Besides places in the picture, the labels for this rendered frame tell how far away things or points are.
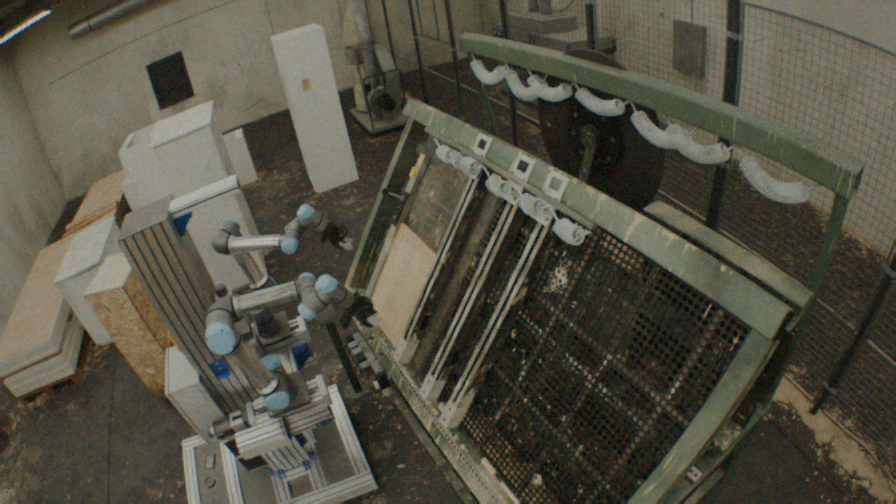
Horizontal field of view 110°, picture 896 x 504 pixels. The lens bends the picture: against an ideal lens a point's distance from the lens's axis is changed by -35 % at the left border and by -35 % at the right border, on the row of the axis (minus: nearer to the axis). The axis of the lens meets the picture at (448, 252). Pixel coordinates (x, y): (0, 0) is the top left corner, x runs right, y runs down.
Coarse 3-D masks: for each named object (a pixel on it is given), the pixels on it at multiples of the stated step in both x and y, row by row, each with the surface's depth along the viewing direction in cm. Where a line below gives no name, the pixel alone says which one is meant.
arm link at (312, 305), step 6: (306, 288) 183; (312, 288) 183; (306, 294) 181; (312, 294) 178; (306, 300) 178; (312, 300) 177; (318, 300) 176; (300, 306) 178; (306, 306) 177; (312, 306) 177; (318, 306) 177; (324, 306) 178; (300, 312) 177; (306, 312) 177; (312, 312) 177; (318, 312) 179; (306, 318) 178; (312, 318) 180
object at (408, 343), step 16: (480, 176) 209; (464, 192) 215; (480, 192) 213; (464, 208) 214; (464, 224) 217; (448, 240) 222; (448, 256) 221; (432, 272) 226; (448, 272) 226; (432, 288) 226; (416, 304) 232; (432, 304) 230; (416, 320) 230; (416, 336) 235; (400, 352) 237
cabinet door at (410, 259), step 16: (400, 240) 261; (416, 240) 249; (400, 256) 259; (416, 256) 247; (432, 256) 236; (384, 272) 269; (400, 272) 257; (416, 272) 245; (384, 288) 268; (400, 288) 255; (416, 288) 244; (384, 304) 265; (400, 304) 253; (384, 320) 263; (400, 320) 251; (400, 336) 249
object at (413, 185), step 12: (420, 156) 254; (420, 168) 252; (420, 180) 256; (408, 192) 257; (408, 204) 259; (396, 228) 263; (384, 252) 268; (384, 264) 270; (372, 276) 275; (372, 288) 274
